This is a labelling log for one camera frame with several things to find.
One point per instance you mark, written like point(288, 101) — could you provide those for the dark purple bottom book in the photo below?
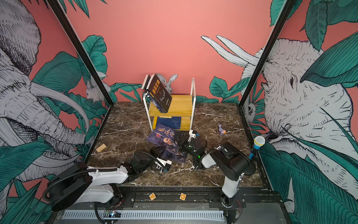
point(179, 157)

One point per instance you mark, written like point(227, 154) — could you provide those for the white wooden two-tier shelf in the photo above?
point(181, 106)

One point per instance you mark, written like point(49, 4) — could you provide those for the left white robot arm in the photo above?
point(83, 184)

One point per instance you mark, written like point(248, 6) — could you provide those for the purple book yellow label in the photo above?
point(154, 101)

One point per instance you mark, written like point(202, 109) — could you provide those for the blue microphone on stand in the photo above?
point(259, 141)

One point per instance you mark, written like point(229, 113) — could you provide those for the dark purple book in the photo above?
point(179, 157)
point(168, 139)

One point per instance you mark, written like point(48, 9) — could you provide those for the black book yellow title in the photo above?
point(158, 91)

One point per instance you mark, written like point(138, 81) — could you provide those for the small wooden block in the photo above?
point(101, 148)

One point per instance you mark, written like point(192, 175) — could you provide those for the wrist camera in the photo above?
point(193, 135)
point(169, 163)

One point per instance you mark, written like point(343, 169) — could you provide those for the small purple toy figure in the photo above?
point(221, 130)

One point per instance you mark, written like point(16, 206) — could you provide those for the blue book yellow label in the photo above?
point(172, 122)

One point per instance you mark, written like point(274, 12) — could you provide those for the left black frame post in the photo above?
point(72, 35)

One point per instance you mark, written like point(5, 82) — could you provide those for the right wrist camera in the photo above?
point(193, 135)

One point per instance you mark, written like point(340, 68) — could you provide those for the left orange sticker tag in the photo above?
point(152, 196)

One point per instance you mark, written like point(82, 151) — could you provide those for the orange sticker tag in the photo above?
point(182, 196)
point(152, 196)

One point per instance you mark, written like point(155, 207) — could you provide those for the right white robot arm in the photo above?
point(233, 163)

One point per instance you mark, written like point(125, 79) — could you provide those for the right black frame post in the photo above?
point(287, 7)

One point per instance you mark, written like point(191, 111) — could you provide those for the white slotted cable duct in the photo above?
point(143, 215)

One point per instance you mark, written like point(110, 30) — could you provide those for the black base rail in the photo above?
point(206, 195)

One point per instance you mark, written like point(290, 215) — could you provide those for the right orange sticker tag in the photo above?
point(182, 196)

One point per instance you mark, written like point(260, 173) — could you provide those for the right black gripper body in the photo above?
point(188, 147)

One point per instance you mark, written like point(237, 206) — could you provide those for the black frame post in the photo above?
point(287, 7)
point(72, 35)

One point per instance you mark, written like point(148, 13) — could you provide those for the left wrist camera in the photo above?
point(169, 163)

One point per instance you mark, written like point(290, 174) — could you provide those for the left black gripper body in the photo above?
point(154, 153)

